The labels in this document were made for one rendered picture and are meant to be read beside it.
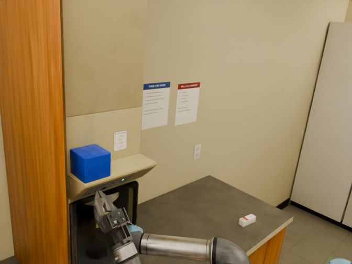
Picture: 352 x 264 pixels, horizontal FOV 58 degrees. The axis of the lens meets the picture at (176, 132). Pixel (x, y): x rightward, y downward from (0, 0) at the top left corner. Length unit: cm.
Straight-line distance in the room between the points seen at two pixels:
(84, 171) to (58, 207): 14
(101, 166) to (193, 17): 122
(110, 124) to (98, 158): 17
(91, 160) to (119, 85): 30
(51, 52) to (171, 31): 108
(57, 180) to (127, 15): 59
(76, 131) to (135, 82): 29
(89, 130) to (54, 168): 20
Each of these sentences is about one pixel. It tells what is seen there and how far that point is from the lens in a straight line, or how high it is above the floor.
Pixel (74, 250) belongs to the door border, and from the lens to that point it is 134.
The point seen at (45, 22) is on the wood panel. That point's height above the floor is 200.
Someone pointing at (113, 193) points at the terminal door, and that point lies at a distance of 131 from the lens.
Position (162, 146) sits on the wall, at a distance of 205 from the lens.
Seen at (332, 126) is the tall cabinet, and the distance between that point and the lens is 384.
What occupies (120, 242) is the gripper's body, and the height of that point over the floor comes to 133.
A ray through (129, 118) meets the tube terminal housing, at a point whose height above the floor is 167.
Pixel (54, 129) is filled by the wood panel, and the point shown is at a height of 171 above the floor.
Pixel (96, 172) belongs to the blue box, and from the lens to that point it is 109.
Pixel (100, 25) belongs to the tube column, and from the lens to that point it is 112.
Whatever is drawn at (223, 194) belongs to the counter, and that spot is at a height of 94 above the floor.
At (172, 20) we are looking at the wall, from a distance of 191.
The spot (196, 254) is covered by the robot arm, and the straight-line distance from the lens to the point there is 120.
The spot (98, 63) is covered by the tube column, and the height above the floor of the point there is 188.
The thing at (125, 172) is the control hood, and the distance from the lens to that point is 116.
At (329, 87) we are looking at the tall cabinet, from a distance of 380.
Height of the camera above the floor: 203
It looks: 19 degrees down
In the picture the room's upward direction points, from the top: 5 degrees clockwise
